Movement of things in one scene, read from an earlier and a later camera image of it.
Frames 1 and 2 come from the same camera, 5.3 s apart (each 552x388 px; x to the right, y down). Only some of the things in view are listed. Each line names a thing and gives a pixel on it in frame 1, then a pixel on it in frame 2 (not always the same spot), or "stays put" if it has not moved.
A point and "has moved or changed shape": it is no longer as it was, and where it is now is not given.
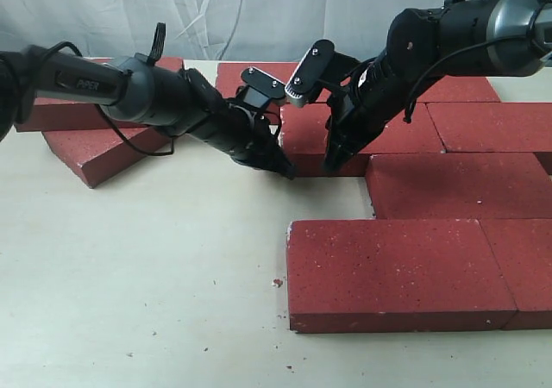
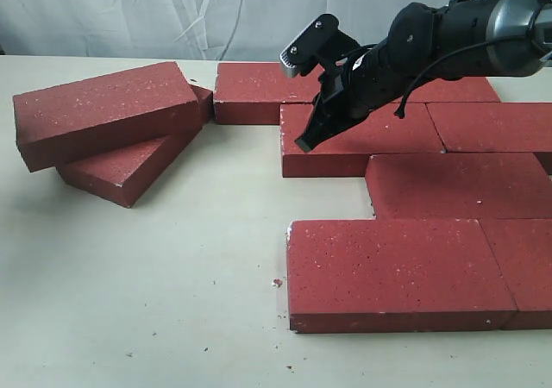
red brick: (523, 249) stays put
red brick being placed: (306, 140) stays put
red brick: (492, 126) stays put
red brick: (48, 115) has moved or changed shape
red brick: (394, 276) stays put
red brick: (103, 155) -> (127, 175)
